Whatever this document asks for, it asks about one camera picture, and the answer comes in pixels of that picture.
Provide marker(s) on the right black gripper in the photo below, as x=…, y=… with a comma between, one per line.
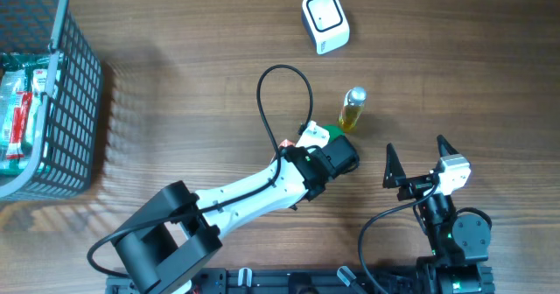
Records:
x=395, y=177

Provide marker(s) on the green lid jar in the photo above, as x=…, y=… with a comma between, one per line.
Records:
x=334, y=131

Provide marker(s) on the small orange white box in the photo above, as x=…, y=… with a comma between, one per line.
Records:
x=284, y=144

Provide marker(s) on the yellow dish soap bottle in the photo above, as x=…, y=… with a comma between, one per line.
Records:
x=353, y=105

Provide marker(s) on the green white wipes packet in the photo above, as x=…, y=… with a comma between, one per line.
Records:
x=23, y=83

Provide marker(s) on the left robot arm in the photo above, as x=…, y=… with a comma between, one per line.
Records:
x=175, y=233

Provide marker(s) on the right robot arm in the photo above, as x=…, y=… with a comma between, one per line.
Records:
x=459, y=238

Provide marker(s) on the white barcode scanner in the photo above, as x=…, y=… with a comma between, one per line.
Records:
x=326, y=24

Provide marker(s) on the grey plastic mesh basket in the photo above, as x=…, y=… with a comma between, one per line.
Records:
x=62, y=159

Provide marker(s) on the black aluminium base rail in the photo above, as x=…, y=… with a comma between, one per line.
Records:
x=405, y=279

